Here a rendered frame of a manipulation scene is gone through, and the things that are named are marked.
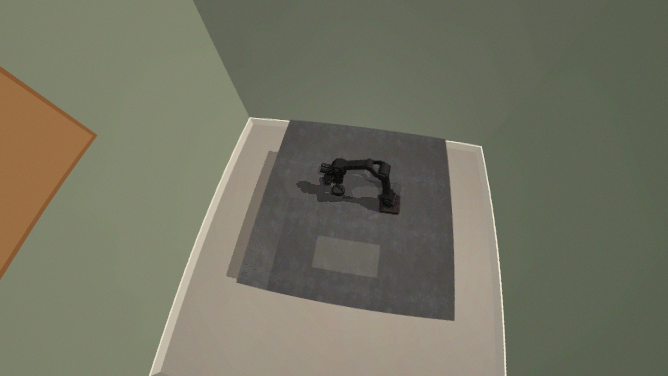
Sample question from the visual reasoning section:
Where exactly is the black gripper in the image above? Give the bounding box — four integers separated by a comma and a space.
332, 175, 344, 195

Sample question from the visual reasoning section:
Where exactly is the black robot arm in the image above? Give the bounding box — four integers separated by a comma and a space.
320, 158, 396, 209

